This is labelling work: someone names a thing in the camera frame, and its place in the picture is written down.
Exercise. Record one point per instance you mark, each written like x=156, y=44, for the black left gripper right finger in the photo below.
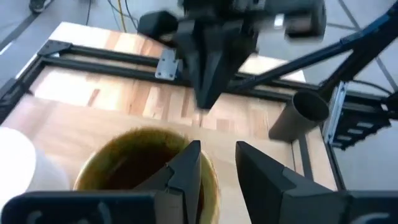
x=264, y=180

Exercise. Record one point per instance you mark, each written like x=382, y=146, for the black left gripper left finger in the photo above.
x=186, y=174

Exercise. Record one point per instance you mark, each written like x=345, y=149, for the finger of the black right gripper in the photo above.
x=231, y=62
x=194, y=59

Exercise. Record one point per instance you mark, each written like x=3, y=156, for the dark grey cup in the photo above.
x=289, y=121

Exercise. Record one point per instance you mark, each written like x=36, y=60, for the green and teal glazed mug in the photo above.
x=124, y=146

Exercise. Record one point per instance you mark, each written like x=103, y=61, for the white ceramic mug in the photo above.
x=15, y=161

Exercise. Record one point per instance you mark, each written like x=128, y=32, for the person's shoe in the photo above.
x=38, y=4

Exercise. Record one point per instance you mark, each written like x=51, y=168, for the silver metal bracket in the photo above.
x=335, y=109
x=167, y=65

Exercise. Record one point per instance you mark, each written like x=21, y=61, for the black aluminium table frame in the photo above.
x=102, y=56

